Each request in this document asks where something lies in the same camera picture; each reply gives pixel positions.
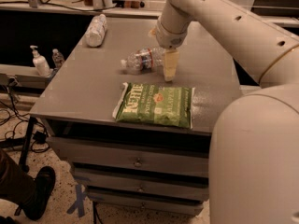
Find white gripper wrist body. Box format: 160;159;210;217
156;16;189;49

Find white pump lotion bottle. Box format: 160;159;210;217
30;45;50;77

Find blue tape cross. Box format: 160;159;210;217
66;183;91;218

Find clear plastic water bottle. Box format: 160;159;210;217
121;47;164;75

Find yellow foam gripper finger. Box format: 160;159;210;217
164;49;179;82

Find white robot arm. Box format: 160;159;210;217
156;0;299;224

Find black shoe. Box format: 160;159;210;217
22;166;56;220

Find small clear bottle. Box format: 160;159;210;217
52;49;64;69

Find black floor cables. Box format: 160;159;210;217
0;77;50;154

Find black tripod leg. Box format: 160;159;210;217
19;117;36;173

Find green kettle chips bag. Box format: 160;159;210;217
112;82;194;129

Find brown trouser leg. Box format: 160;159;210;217
0;149;36;205

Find grey drawer cabinet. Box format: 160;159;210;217
31;19;241;216

